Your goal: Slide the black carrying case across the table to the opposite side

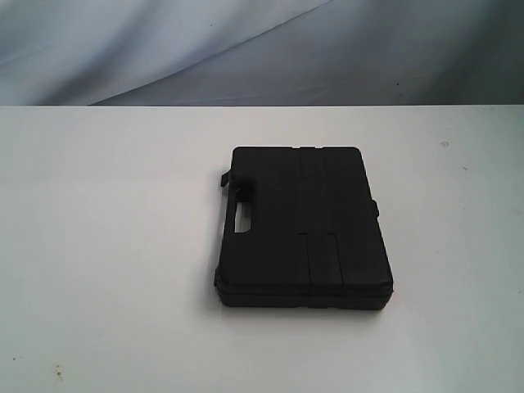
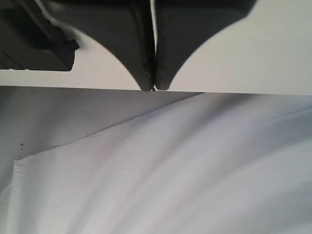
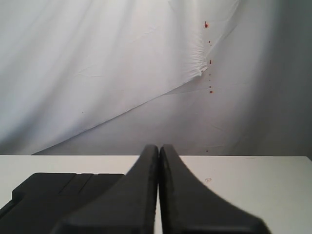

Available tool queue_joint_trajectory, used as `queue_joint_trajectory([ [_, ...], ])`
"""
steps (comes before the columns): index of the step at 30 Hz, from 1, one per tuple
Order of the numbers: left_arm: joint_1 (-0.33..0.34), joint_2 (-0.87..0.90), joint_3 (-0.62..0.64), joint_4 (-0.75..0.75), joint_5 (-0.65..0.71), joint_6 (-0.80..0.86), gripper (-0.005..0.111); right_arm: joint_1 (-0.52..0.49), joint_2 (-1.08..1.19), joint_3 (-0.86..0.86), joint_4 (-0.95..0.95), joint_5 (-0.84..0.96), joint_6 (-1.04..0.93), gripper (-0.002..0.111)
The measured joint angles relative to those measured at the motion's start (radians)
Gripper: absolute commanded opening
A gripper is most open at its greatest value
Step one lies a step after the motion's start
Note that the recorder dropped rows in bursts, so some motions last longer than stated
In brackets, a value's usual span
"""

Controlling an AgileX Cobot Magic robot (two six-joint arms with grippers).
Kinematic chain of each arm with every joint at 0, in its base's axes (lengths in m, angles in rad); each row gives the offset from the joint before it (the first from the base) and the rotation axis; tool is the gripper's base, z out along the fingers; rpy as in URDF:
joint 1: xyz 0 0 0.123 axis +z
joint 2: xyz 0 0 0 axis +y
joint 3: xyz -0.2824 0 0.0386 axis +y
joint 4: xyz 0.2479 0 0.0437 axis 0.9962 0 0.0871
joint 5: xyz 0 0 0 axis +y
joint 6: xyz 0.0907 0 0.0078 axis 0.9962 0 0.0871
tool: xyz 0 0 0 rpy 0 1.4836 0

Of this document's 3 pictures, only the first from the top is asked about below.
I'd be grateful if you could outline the black plastic tool case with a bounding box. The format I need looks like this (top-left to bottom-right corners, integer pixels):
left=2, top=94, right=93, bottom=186
left=214, top=147, right=394, bottom=310

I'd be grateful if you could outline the grey backdrop cloth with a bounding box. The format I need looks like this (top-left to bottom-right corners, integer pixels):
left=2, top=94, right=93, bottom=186
left=1, top=1, right=523, bottom=106

